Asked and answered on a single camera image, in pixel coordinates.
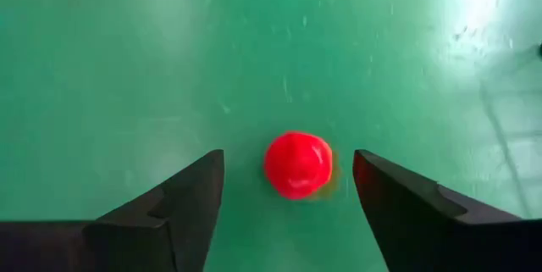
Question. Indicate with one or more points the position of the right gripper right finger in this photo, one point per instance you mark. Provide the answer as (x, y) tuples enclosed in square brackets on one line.
[(423, 229)]

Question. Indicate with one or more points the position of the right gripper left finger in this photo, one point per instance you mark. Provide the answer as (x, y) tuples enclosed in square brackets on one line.
[(148, 238)]

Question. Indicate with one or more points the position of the small red round fruit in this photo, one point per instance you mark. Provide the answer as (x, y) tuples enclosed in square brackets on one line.
[(298, 165)]

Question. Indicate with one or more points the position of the green table mat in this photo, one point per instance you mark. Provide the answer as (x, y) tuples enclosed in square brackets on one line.
[(127, 73)]

